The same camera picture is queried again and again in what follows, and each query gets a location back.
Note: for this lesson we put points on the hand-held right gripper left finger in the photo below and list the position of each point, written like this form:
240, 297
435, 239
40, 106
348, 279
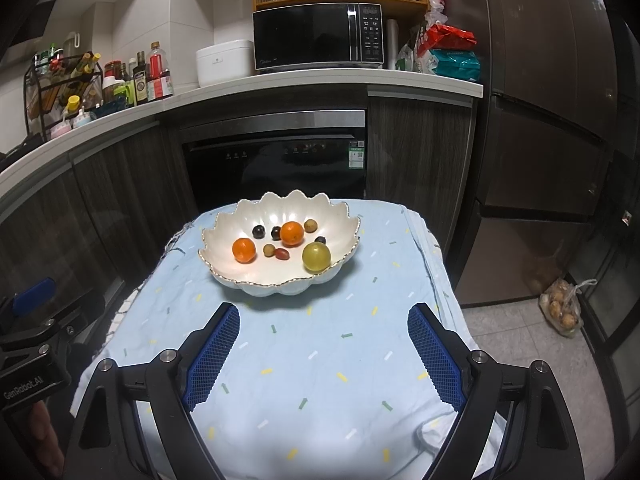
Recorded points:
210, 360

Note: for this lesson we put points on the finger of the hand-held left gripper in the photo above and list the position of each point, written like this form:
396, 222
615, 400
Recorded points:
32, 293
70, 312

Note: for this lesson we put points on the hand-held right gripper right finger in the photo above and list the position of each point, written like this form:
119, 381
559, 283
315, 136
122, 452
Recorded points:
437, 360

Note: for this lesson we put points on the orange mandarin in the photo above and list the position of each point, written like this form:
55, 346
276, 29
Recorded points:
292, 233
244, 250

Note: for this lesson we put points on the white scalloped bowl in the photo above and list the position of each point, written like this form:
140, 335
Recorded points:
225, 240

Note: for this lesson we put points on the brown longan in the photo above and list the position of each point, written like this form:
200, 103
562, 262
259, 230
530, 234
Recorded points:
269, 250
310, 225

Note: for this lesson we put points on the red cherry tomato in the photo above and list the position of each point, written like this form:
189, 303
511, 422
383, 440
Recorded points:
281, 254

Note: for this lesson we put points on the yellow-green apple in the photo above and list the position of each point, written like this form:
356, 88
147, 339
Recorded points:
316, 257

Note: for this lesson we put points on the person's left hand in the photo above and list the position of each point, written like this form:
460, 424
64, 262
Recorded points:
45, 435

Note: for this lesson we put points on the light blue patterned tablecloth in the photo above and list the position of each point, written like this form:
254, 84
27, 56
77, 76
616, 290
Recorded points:
320, 360

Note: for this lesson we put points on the plastic bag of produce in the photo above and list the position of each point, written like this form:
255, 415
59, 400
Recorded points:
565, 310

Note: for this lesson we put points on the dark wood kitchen cabinet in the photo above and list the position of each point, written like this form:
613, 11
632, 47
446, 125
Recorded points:
125, 180

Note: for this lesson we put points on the yellow-capped bottle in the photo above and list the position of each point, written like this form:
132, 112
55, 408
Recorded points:
72, 105

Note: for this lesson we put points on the dark wood cabinet door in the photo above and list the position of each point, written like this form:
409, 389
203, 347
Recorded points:
420, 160

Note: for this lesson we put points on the black built-in dishwasher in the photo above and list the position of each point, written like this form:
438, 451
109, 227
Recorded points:
275, 170

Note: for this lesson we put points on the green plastic container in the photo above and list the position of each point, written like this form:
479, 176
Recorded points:
123, 94

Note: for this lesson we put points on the dark oil bottle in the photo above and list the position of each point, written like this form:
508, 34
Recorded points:
142, 82

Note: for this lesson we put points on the red liquid bottle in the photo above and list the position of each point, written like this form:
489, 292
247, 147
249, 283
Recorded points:
161, 75

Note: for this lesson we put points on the dark refrigerator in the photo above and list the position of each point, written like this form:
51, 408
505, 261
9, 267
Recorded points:
540, 120

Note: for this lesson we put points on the white rice cooker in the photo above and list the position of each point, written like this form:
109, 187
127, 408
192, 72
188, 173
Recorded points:
225, 62

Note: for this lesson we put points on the teal packet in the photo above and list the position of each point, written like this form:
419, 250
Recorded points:
457, 64

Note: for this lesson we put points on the white plastic bag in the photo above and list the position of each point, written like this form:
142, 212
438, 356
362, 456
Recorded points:
411, 57

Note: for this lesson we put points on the grey roll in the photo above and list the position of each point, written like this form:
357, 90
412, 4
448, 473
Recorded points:
391, 42

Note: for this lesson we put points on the red snack bag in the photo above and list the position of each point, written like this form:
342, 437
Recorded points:
447, 37

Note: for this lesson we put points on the black microwave oven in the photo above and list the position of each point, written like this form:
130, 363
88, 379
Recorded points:
305, 35

